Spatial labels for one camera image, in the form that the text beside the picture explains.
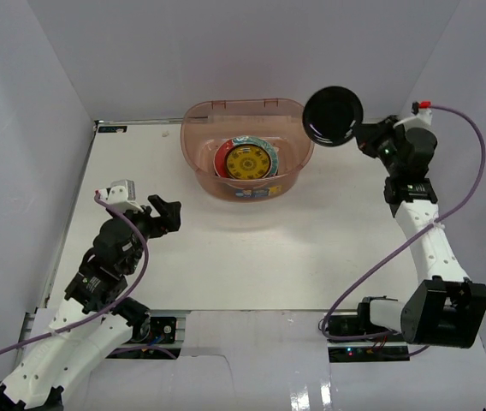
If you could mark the yellow patterned plate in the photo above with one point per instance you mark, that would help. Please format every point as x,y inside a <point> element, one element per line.
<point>248,162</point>

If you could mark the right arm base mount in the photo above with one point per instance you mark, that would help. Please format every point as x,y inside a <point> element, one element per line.
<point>370,343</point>

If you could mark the red and teal floral plate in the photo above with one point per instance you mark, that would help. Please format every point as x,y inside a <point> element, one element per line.
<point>227,146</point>

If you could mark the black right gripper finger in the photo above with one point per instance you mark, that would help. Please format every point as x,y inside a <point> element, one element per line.
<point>374,131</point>
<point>365,147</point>

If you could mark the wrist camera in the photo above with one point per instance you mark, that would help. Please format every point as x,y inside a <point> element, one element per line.
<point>119,194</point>
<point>421,116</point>

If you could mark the black plate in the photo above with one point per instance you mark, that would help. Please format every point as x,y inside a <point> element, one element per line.
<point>330,115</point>

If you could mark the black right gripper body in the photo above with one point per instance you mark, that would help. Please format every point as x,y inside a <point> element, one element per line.
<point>385,145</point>

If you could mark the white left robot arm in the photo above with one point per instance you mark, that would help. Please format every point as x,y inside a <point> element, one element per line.
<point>97,314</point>

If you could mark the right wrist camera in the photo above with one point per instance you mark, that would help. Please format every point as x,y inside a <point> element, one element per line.
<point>421,116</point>

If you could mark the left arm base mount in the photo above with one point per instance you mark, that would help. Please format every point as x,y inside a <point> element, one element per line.
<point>158,335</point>

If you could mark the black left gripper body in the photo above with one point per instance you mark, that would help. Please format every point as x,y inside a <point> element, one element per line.
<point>157,220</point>

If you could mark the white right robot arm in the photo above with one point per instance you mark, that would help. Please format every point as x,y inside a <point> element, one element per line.
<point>447,308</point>

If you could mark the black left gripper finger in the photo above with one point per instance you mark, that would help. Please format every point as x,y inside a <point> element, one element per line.
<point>172,216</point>
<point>157,203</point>

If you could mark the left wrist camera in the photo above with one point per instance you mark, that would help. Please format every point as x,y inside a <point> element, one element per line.
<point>119,194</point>

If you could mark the transparent pink plastic bin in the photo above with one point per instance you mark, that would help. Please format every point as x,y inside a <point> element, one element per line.
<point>277,120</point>

